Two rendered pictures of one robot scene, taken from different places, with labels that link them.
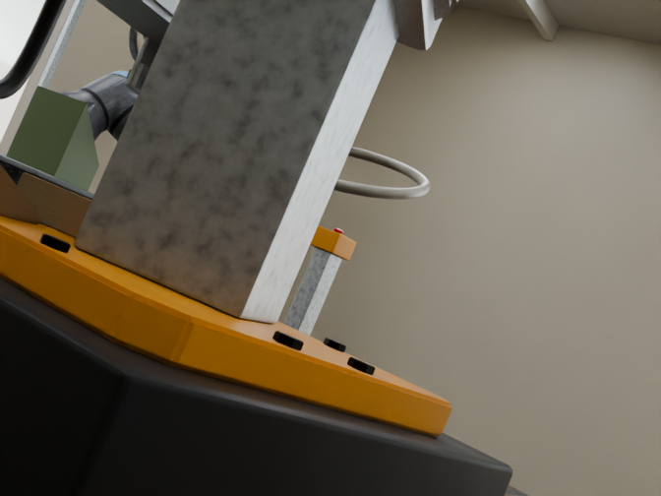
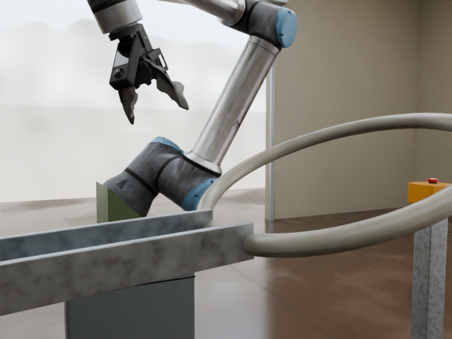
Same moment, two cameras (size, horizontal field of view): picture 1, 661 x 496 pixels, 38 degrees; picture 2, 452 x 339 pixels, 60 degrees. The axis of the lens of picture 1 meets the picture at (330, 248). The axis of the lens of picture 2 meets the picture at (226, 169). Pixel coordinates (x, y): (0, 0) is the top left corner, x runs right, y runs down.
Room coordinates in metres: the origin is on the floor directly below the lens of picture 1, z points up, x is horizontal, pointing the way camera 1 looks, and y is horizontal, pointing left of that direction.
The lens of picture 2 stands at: (2.00, -0.16, 1.25)
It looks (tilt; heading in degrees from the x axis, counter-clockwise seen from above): 4 degrees down; 34
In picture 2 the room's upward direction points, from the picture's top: straight up
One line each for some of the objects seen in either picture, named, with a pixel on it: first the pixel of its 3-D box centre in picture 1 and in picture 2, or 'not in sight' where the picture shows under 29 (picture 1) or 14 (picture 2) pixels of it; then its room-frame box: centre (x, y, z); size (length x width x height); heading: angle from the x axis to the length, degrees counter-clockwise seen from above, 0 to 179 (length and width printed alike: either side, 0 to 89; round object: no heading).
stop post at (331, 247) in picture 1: (282, 362); (426, 321); (3.65, 0.00, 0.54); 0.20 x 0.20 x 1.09; 51
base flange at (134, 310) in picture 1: (174, 302); not in sight; (1.03, 0.13, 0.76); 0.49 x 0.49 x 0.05; 51
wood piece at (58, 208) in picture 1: (91, 221); not in sight; (1.23, 0.30, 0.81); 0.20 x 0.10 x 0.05; 59
